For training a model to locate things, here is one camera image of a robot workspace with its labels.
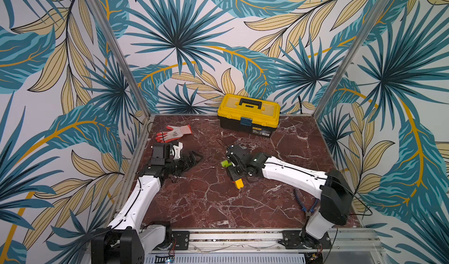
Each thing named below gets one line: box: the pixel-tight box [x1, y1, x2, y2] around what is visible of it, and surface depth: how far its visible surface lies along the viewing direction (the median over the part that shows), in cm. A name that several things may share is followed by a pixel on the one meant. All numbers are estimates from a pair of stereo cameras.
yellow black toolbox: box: [217, 93, 281, 138], surface depth 102 cm
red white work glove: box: [155, 124, 193, 144], surface depth 111 cm
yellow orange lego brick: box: [235, 178, 244, 190], surface depth 83 cm
